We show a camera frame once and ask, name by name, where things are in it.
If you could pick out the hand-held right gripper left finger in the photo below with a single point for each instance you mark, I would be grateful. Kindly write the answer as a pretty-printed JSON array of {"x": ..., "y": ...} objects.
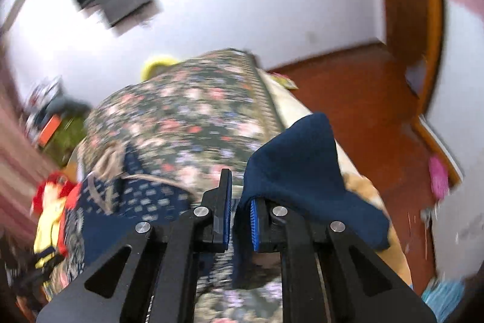
[{"x": 227, "y": 209}]

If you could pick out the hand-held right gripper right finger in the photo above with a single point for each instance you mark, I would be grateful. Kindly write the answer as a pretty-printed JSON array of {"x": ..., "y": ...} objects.
[{"x": 254, "y": 224}]

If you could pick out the navy blue patterned garment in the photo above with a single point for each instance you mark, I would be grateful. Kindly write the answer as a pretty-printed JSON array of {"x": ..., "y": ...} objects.
[{"x": 302, "y": 164}]

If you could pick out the dark floral blanket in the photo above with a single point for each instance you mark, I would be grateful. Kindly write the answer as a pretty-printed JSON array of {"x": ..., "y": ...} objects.
[{"x": 189, "y": 111}]

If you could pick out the navy blue cloth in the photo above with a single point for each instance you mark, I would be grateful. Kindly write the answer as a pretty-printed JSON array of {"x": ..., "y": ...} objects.
[{"x": 291, "y": 107}]

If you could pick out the yellow and red packet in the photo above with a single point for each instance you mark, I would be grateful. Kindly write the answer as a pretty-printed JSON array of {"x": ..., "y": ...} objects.
[{"x": 284, "y": 81}]

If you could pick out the yellow round object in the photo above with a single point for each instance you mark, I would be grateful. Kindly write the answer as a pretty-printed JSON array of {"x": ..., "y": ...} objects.
[{"x": 157, "y": 65}]

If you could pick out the green cloth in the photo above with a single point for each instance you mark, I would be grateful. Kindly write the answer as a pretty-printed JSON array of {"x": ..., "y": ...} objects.
[{"x": 72, "y": 137}]

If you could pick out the red and yellow garment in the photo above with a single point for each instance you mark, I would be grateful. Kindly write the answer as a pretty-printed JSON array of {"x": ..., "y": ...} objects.
[{"x": 49, "y": 209}]

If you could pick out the dark grey cloth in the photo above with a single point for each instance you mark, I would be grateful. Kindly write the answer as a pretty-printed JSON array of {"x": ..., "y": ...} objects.
[{"x": 70, "y": 103}]

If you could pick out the pink object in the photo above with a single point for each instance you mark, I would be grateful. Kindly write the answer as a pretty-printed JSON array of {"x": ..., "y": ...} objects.
[{"x": 438, "y": 175}]

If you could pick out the orange box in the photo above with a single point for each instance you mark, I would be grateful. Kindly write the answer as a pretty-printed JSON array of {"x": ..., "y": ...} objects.
[{"x": 50, "y": 130}]

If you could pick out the light blue object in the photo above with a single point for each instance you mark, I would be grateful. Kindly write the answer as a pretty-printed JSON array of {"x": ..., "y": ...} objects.
[{"x": 444, "y": 302}]

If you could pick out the pink striped curtain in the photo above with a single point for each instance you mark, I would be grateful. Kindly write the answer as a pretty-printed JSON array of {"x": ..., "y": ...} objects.
[{"x": 19, "y": 164}]

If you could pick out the pile of desk clutter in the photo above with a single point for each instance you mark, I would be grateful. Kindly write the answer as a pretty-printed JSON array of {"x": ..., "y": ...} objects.
[{"x": 41, "y": 96}]

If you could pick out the wooden door frame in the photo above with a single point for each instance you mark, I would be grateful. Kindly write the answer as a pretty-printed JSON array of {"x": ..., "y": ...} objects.
[{"x": 408, "y": 5}]

